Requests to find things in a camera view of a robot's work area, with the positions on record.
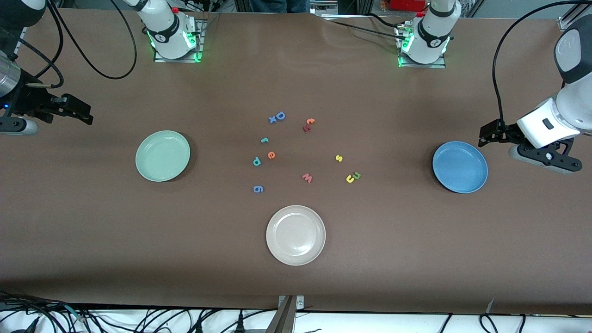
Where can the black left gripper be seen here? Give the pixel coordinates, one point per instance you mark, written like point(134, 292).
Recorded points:
point(505, 131)

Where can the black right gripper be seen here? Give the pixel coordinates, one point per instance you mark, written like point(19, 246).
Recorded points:
point(28, 101)

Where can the blue plate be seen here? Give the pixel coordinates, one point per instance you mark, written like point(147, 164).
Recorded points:
point(460, 167)

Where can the light green plate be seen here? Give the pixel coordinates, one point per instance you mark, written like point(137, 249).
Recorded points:
point(163, 156)

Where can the red box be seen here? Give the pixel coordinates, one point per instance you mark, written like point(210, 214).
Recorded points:
point(407, 4)

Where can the small white paper scrap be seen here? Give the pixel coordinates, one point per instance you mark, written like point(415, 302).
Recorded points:
point(490, 306)

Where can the pink letter w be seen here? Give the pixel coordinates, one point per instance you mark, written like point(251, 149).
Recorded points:
point(307, 178)

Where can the blue letter D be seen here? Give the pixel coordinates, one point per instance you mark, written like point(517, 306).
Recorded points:
point(280, 115)

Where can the beige plate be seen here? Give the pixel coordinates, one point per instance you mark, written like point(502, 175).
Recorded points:
point(296, 235)

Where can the person in blue jeans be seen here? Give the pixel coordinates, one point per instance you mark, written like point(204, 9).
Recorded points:
point(277, 5)

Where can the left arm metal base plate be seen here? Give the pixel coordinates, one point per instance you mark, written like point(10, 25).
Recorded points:
point(423, 66)

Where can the aluminium frame corner profile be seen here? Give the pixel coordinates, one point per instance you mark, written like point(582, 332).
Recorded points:
point(566, 22)

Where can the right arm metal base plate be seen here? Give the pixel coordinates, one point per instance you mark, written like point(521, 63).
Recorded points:
point(201, 39)

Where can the metal table edge bracket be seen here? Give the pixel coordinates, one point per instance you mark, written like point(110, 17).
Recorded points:
point(284, 314)

